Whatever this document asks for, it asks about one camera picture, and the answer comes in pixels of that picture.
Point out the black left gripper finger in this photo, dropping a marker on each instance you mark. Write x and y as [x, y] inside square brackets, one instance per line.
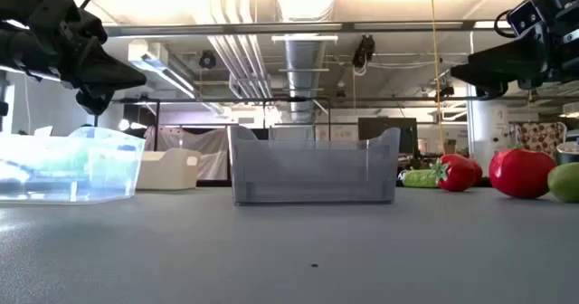
[108, 73]
[94, 102]

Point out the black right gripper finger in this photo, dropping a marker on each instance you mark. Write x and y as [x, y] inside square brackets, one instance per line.
[502, 66]
[493, 92]

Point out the red pepper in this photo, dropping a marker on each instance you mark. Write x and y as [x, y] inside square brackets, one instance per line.
[520, 173]
[454, 173]

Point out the green toy cucumber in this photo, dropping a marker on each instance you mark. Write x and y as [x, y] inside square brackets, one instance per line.
[420, 178]

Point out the green toy lime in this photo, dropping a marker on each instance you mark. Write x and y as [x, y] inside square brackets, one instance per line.
[565, 183]

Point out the white round column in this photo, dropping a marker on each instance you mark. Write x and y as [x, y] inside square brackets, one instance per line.
[486, 127]

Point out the long ceiling light fixture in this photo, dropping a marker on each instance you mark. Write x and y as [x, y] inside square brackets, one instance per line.
[158, 64]

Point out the patterned fabric chair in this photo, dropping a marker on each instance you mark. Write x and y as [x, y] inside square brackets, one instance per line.
[540, 136]

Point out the clear plastic bin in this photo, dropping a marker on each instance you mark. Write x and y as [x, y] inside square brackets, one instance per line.
[68, 173]

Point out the black monitor screen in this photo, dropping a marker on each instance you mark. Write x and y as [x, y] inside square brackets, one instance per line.
[409, 136]

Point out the dark round container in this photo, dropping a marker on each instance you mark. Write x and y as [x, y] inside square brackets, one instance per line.
[567, 152]

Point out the black ceiling lamp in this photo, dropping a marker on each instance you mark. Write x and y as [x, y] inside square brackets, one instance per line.
[207, 59]

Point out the black ceiling-hung device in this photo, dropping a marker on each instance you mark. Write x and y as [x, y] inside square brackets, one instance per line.
[364, 50]

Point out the black tray with cucumbers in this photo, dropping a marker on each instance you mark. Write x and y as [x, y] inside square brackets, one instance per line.
[312, 173]

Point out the grey table mat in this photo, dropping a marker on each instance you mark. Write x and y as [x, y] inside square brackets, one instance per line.
[289, 249]

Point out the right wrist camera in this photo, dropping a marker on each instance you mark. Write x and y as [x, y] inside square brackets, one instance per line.
[524, 16]

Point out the black metal rack frame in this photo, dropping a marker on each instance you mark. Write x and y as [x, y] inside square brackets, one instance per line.
[156, 123]

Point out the silver horizontal frame bar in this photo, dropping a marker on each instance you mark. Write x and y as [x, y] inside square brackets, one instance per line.
[226, 29]

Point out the silver ventilation duct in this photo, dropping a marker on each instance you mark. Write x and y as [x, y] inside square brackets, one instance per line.
[304, 78]

